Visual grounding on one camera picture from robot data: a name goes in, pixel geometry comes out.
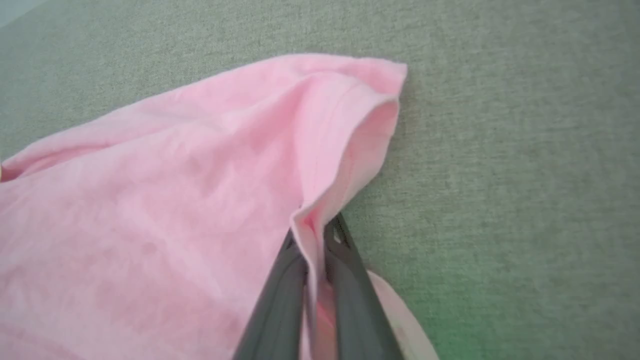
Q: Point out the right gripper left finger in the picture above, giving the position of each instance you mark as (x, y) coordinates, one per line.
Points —
(280, 310)

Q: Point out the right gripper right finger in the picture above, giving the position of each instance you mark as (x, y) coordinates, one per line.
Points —
(355, 310)

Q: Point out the pink t-shirt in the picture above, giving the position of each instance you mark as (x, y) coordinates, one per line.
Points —
(150, 225)

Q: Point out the grey-green fabric sofa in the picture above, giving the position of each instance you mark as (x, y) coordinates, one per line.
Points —
(500, 175)

